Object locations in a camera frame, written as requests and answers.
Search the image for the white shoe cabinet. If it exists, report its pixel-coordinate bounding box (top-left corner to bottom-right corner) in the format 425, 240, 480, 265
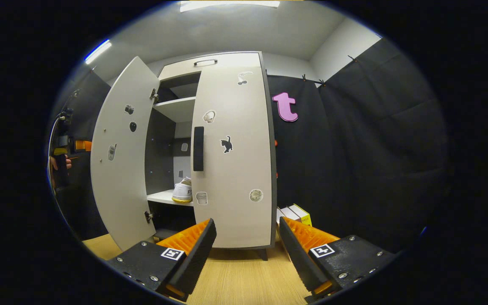
144, 52, 279, 261

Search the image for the black backdrop cloth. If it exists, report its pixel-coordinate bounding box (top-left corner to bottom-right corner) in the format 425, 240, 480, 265
51, 68, 112, 240
267, 75, 326, 238
318, 37, 449, 255

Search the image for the yellow book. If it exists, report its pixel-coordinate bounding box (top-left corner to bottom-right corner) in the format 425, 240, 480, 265
290, 204, 312, 227

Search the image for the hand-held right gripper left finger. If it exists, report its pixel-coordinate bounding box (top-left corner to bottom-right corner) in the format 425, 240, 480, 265
106, 218, 217, 301

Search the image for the white cabinet drawer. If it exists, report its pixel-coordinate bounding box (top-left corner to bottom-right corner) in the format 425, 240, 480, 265
158, 52, 264, 81

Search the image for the shoe cabinet door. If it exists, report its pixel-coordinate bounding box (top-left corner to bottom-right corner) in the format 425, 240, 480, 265
191, 66, 278, 250
90, 56, 161, 251

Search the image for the large ceiling light panel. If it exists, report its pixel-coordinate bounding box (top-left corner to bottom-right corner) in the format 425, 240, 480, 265
180, 0, 280, 13

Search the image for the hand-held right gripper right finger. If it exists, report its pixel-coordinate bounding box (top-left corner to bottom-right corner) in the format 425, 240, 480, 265
279, 216, 397, 302

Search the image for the white canvas shoe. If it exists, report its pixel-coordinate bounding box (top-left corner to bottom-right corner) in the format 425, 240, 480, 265
172, 177, 194, 203

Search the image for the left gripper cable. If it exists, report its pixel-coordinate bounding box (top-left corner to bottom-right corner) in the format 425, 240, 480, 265
47, 89, 79, 178

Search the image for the small ceiling light panel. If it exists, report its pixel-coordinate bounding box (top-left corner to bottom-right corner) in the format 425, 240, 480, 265
85, 39, 112, 64

